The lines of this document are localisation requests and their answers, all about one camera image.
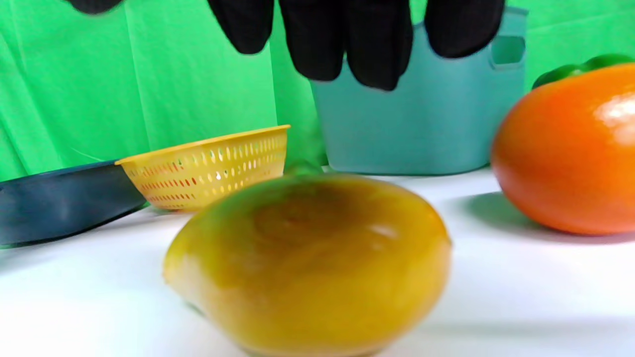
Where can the person's right hand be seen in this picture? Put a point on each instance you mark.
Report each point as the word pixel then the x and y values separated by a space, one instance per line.
pixel 347 29

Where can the teal plastic basket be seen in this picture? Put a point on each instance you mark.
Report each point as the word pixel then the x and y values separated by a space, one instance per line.
pixel 421 129

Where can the yellow perforated plastic basket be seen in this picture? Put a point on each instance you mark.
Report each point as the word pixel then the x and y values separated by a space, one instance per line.
pixel 208 171

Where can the green backdrop cloth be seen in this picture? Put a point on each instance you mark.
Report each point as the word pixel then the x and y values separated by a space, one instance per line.
pixel 139 74

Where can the yellow green mango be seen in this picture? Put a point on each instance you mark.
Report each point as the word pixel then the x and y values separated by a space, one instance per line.
pixel 317 267

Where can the orange fruit with green stem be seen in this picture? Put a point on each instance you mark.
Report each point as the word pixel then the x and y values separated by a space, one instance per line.
pixel 570 153

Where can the dark blue bowl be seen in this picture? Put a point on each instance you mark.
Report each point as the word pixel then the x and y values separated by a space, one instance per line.
pixel 59 203

